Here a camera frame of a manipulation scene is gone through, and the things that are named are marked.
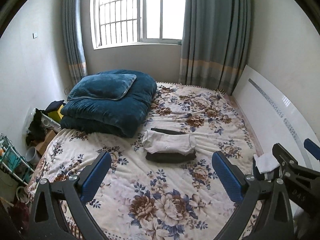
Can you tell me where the left grey-blue curtain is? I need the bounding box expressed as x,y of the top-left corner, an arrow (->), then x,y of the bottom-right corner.
62,0 -> 88,85

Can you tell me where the grey plastic bucket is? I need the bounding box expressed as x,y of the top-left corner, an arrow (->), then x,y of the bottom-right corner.
25,146 -> 41,166

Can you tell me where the white glossy headboard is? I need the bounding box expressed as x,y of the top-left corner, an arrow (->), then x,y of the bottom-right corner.
232,66 -> 319,171

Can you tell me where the right grey-blue curtain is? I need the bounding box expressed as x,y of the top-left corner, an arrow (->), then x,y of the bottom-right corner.
178,0 -> 251,95

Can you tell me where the black folded garment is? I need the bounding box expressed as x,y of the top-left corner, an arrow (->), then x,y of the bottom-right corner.
145,151 -> 196,164

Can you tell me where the floral fleece bed blanket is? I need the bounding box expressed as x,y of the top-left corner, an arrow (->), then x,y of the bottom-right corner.
27,83 -> 256,239

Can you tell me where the teal folded quilt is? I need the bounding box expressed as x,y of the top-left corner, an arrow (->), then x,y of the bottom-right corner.
60,69 -> 157,138

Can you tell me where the beige knit garment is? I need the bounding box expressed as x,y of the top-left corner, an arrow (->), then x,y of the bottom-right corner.
142,130 -> 197,155

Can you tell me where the cardboard box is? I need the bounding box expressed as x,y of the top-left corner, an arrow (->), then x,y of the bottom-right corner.
35,130 -> 56,155

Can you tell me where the grey-blue curtain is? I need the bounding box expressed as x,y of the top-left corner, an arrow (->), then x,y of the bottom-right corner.
178,0 -> 251,95
62,0 -> 88,85

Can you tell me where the window with metal bars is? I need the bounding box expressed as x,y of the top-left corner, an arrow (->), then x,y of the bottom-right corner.
90,0 -> 185,49

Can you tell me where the teal metal rack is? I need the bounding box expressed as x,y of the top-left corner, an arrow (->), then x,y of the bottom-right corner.
1,133 -> 34,185

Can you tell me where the white sock pair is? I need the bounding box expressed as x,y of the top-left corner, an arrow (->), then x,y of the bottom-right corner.
252,152 -> 280,181

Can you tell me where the yellow box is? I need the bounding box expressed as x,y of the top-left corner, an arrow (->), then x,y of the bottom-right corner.
48,105 -> 63,123

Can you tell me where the teal velvet pillow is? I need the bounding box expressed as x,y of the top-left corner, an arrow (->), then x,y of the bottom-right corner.
67,74 -> 137,101

